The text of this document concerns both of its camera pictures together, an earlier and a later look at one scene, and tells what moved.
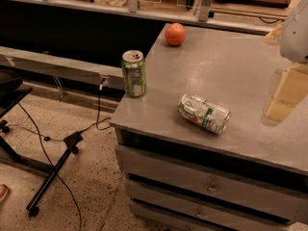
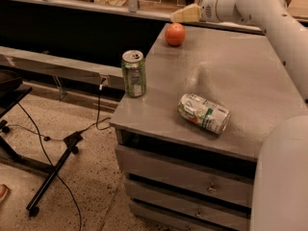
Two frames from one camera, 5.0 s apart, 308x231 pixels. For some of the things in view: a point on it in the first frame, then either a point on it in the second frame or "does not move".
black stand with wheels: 12,89 does not move
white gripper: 295,36 -> 209,10
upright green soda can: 134,73 does not move
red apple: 175,34 does not move
